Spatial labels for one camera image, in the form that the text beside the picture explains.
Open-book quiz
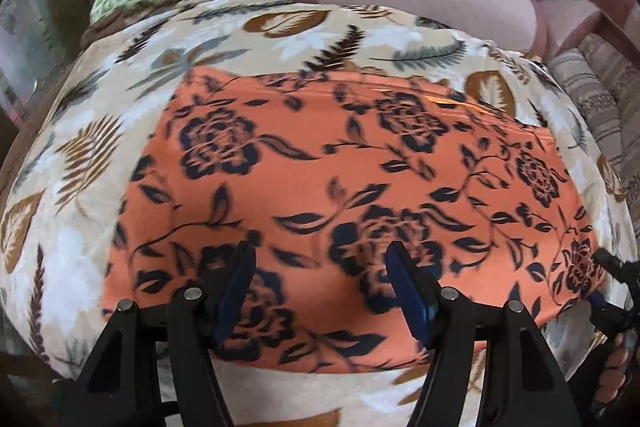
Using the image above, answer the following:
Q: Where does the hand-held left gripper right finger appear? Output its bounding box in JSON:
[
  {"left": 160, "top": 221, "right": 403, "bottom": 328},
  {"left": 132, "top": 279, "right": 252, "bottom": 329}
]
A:
[{"left": 385, "top": 242, "right": 573, "bottom": 427}]

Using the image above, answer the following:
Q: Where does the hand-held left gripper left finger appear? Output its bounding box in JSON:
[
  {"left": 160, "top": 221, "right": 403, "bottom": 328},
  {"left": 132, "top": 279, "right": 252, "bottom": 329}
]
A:
[{"left": 70, "top": 241, "right": 257, "bottom": 427}]

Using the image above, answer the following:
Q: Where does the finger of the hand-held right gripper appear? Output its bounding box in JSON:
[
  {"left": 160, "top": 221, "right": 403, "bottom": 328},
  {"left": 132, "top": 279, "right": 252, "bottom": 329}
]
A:
[
  {"left": 592, "top": 249, "right": 640, "bottom": 295},
  {"left": 589, "top": 291, "right": 640, "bottom": 343}
]

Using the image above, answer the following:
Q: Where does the orange black floral shirt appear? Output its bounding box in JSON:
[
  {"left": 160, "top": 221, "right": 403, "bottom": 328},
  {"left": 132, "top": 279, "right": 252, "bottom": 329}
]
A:
[{"left": 100, "top": 66, "right": 610, "bottom": 375}]

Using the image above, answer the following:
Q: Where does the striped beige cushion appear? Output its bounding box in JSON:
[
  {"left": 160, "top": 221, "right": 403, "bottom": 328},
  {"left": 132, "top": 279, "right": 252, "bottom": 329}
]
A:
[{"left": 546, "top": 33, "right": 640, "bottom": 208}]

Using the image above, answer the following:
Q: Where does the leaf print blanket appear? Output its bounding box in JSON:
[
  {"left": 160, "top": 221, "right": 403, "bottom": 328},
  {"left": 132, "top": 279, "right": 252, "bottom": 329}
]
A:
[{"left": 0, "top": 0, "right": 638, "bottom": 427}]

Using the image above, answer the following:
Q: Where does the pink brown sofa back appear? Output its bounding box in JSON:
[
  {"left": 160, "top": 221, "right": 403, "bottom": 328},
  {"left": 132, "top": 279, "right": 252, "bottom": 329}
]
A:
[{"left": 542, "top": 0, "right": 640, "bottom": 58}]

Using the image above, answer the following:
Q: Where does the brown fringed bedspread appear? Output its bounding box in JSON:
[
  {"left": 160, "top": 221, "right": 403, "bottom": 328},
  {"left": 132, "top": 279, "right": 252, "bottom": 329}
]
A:
[{"left": 0, "top": 0, "right": 281, "bottom": 188}]

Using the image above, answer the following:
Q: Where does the wooden door with glass panel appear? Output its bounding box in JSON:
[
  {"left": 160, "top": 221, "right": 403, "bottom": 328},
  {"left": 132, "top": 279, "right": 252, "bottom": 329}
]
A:
[{"left": 0, "top": 0, "right": 108, "bottom": 168}]

